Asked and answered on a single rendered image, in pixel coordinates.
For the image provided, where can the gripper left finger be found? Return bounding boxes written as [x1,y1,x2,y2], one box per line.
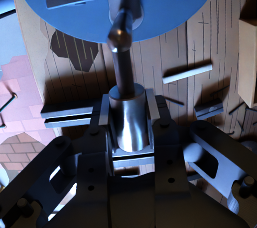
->
[0,93,114,228]

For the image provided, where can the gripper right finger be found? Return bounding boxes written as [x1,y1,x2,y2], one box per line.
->
[144,88,257,215]

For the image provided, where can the steel clamp lever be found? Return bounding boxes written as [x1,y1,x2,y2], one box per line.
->
[106,8,151,153]

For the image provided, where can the small grey block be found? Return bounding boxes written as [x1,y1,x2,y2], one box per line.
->
[194,97,224,121]

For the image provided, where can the blue round vice base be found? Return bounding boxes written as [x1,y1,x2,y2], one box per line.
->
[9,0,224,44]

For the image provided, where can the grey grooved bar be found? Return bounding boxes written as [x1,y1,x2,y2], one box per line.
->
[111,147,155,169]
[40,99,97,129]

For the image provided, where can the grey flat bar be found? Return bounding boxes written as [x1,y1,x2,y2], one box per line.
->
[162,63,213,85]

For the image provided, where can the grey round disc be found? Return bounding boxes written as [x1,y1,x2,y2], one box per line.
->
[240,140,257,153]

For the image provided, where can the light wooden box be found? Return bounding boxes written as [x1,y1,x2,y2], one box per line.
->
[238,18,257,108]

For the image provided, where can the grey lever hub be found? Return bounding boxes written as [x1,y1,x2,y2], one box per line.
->
[108,0,144,30]

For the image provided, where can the black rod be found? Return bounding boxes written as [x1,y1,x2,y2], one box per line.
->
[0,8,16,20]

